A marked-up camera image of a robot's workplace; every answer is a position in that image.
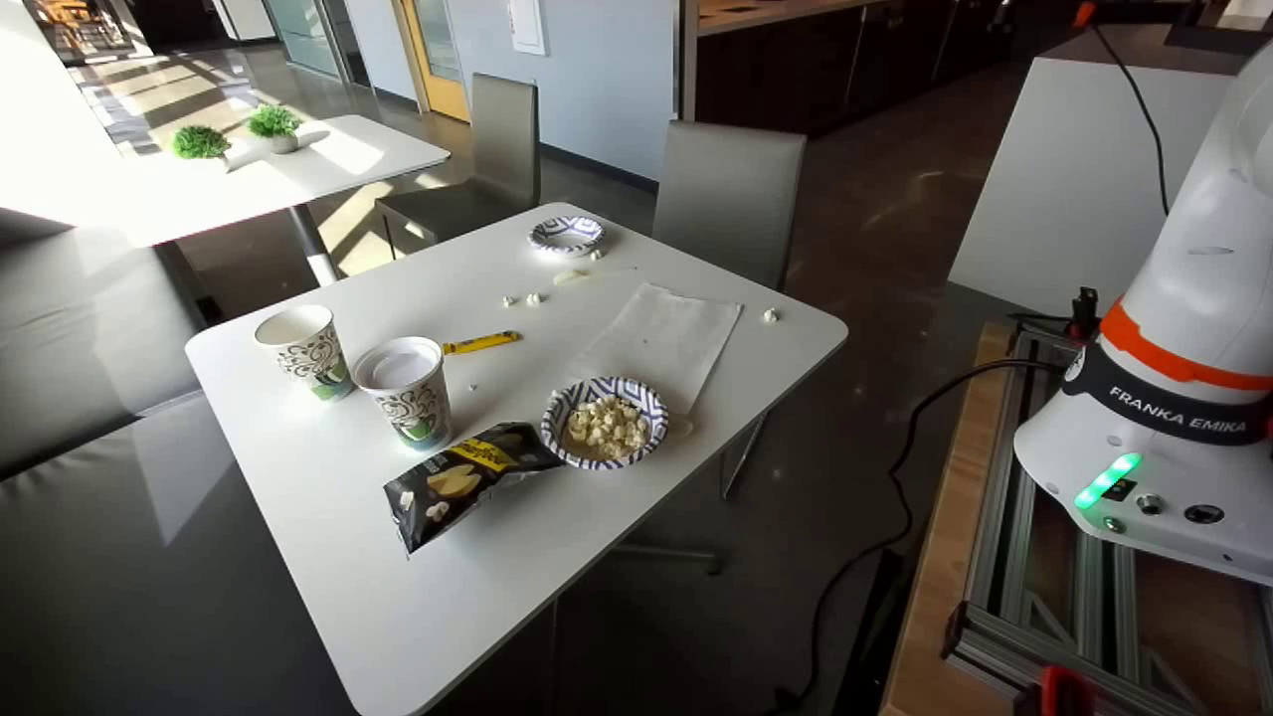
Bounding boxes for grey chair right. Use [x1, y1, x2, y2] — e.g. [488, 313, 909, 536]
[651, 124, 806, 288]

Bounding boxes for white cabinet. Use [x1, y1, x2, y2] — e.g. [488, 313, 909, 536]
[949, 24, 1239, 313]

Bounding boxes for popcorn pieces near plate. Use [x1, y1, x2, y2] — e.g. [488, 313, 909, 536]
[502, 289, 545, 312]

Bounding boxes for front patterned paper cup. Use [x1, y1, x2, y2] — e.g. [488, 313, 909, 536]
[355, 340, 450, 451]

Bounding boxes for white background table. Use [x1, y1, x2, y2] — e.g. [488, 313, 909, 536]
[0, 114, 450, 248]

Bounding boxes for green plant right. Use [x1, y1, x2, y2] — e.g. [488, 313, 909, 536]
[246, 104, 299, 151]

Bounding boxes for yellow stick packet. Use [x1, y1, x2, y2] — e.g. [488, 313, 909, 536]
[443, 332, 523, 353]

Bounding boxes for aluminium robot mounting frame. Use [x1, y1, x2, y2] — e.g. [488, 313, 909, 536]
[945, 328, 1273, 716]

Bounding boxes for green plant left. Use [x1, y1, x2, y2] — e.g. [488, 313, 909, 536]
[172, 124, 228, 159]

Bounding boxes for rear patterned paper cup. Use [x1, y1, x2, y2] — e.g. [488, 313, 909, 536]
[256, 301, 355, 399]

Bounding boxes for patterned paper cup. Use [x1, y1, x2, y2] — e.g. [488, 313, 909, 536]
[355, 340, 450, 451]
[256, 301, 355, 399]

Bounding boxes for grey sofa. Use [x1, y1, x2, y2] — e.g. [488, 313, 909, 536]
[0, 208, 355, 716]

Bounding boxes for patterned bowl with popcorn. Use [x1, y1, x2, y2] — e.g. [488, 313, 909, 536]
[535, 377, 668, 468]

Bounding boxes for white paper napkin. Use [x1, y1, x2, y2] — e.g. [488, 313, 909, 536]
[578, 284, 744, 418]

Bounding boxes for black power cable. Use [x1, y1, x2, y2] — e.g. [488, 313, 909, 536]
[773, 352, 1075, 711]

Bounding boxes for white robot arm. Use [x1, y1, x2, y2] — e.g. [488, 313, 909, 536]
[1013, 44, 1273, 586]

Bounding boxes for green plant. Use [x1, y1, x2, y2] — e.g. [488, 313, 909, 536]
[246, 104, 299, 151]
[172, 124, 228, 159]

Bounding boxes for black snack bag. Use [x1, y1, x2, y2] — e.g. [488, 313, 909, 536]
[382, 421, 558, 550]

